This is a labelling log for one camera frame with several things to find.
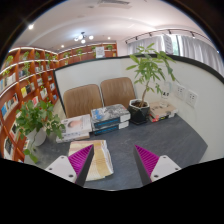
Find white framed shelf sign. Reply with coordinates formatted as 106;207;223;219
95;45;106;59

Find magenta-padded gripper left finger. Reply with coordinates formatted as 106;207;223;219
44;143;95;187

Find white standing sign card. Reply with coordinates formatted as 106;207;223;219
160;83;172;108

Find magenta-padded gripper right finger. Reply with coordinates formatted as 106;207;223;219
133;144;183;186

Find ceiling air vent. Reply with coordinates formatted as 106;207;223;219
97;0;132;8

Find white wall socket plate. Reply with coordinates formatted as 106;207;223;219
174;83;187;101
185;89;199;108

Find black track light rail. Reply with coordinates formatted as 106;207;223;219
124;28;209;45

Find pothos plant in white pot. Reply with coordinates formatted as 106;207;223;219
14;99;67;164

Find brown leather chair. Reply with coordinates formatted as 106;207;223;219
62;83;104;119
99;76;137;109

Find orange wooden bookshelf unit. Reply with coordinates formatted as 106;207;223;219
0;42;118;163

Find tall plant in black pot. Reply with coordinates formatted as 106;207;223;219
125;42;178;126

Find thick blue-spine book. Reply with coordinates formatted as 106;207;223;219
92;120;130;136
90;103;132;129

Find white face-print book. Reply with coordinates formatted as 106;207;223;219
60;114;93;136

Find multi-bulb ceiling lamp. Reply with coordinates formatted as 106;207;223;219
73;31;95;44

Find recessed ceiling lights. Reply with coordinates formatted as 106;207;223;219
27;23;113;49

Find white thick book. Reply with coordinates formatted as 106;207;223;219
55;131;92;144

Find white hanging banner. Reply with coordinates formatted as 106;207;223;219
163;34;174;55

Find stack of small books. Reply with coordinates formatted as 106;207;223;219
148;101;179;124

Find white curtains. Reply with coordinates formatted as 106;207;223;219
126;33;224;76

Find cream yellow-striped towel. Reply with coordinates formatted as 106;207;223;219
68;139;115;182

